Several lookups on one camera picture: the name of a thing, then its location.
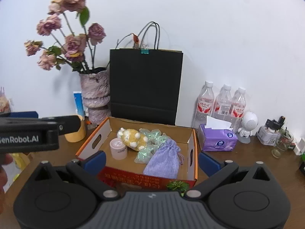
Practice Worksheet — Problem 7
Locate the red cardboard box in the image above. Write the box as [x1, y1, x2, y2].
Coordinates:
[76, 117, 198, 192]

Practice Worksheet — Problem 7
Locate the yellow white plush toy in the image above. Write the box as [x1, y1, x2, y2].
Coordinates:
[117, 128, 148, 152]

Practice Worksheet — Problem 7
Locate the water bottle right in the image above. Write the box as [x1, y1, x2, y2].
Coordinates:
[230, 87, 246, 132]

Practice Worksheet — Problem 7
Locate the purple tissue box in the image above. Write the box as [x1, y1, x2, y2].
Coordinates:
[197, 116, 238, 152]

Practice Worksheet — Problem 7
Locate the purple drawstring pouch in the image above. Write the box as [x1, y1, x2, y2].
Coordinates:
[143, 139, 184, 179]

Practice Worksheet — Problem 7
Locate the water bottle left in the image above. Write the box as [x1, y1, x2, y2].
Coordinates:
[193, 81, 214, 130]

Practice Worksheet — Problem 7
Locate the water bottle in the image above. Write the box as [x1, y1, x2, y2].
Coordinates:
[193, 81, 214, 130]
[212, 84, 232, 120]
[230, 87, 246, 132]

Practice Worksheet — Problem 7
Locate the clear drinking glass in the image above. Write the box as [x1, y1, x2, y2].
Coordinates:
[271, 128, 294, 159]

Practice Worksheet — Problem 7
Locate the person left hand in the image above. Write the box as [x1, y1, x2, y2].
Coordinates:
[0, 154, 13, 214]

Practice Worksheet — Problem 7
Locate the yellow mug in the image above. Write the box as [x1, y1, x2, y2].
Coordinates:
[64, 115, 87, 143]

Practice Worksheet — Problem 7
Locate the water bottle middle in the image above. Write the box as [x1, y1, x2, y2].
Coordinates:
[212, 84, 232, 120]

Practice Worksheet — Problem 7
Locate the purple ceramic vase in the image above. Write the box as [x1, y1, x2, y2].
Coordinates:
[79, 67, 111, 125]

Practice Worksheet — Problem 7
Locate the black paper bag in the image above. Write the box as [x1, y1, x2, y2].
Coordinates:
[108, 21, 184, 125]

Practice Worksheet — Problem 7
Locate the dried pink roses bouquet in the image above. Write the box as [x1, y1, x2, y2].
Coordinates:
[24, 0, 107, 74]

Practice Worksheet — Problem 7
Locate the blue white tube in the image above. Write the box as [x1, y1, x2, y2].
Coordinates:
[73, 92, 85, 117]

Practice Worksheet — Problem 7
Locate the black box gold lettering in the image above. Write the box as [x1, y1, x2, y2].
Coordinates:
[299, 153, 305, 175]

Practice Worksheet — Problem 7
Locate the iridescent plastic bag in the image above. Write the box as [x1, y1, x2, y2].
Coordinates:
[134, 128, 171, 164]

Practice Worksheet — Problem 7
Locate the white robot figurine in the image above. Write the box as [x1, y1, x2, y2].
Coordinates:
[237, 111, 258, 144]

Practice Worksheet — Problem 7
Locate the white charger with cable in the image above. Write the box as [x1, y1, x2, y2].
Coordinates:
[293, 138, 305, 156]

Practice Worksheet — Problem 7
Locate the clear box with black items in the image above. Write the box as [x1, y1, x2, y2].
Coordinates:
[256, 116, 285, 146]

